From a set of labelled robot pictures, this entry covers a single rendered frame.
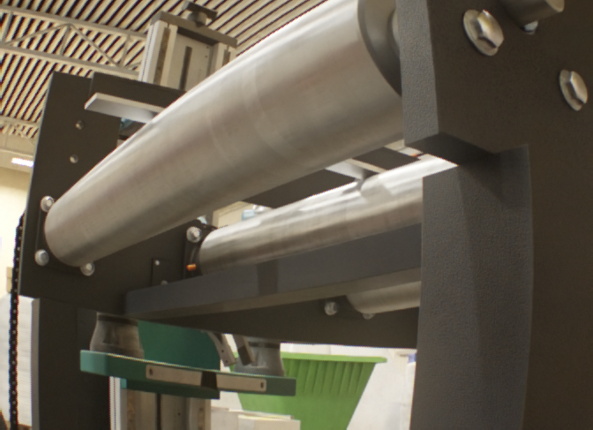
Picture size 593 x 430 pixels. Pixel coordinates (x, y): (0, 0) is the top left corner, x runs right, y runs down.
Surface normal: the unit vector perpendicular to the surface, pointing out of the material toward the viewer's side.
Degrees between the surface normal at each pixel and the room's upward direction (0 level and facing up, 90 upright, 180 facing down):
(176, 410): 90
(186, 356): 90
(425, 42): 90
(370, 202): 87
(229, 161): 144
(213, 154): 138
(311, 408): 101
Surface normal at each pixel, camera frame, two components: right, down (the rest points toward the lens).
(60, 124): 0.56, -0.18
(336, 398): 0.42, -0.01
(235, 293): -0.83, -0.18
